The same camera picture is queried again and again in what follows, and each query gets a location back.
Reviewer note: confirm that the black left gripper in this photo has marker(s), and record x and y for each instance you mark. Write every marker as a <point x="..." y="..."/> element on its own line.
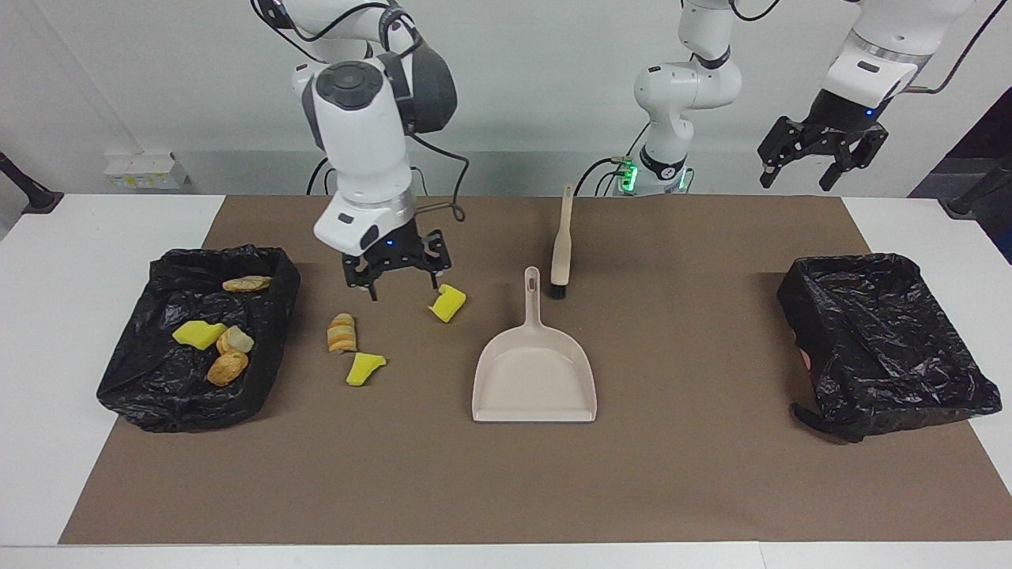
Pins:
<point x="838" y="122"/>

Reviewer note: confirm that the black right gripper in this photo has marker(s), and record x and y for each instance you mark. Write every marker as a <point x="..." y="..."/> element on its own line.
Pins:
<point x="395" y="253"/>

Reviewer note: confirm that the beige hand brush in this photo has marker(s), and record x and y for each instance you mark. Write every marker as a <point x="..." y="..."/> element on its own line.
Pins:
<point x="561" y="253"/>

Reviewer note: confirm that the pale bread chunk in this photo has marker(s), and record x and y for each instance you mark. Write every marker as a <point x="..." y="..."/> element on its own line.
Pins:
<point x="237" y="340"/>

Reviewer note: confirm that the beige plastic dustpan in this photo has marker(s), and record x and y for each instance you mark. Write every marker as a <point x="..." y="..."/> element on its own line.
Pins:
<point x="534" y="379"/>

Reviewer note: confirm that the brown bread roll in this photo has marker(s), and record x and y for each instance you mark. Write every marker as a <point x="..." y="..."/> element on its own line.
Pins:
<point x="228" y="368"/>

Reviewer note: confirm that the yellow sponge piece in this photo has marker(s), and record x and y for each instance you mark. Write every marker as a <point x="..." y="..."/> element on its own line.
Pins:
<point x="364" y="370"/>
<point x="448" y="304"/>
<point x="198" y="335"/>

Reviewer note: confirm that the black bag-lined bin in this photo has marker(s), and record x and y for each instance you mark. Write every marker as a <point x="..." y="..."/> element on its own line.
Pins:
<point x="885" y="340"/>
<point x="158" y="395"/>

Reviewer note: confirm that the striped croissant piece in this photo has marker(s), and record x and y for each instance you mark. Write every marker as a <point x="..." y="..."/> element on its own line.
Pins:
<point x="341" y="333"/>

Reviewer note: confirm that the black clamp stand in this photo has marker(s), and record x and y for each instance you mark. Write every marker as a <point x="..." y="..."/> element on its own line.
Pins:
<point x="39" y="201"/>
<point x="961" y="207"/>

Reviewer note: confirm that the flat tan bread piece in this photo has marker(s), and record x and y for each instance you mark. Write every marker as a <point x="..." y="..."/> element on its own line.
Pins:
<point x="247" y="284"/>

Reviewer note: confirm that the brown table mat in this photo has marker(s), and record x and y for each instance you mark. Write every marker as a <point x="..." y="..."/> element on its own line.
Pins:
<point x="474" y="490"/>

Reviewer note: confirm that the white wall box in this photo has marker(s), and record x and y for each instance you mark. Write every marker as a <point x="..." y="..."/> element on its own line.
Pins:
<point x="142" y="172"/>

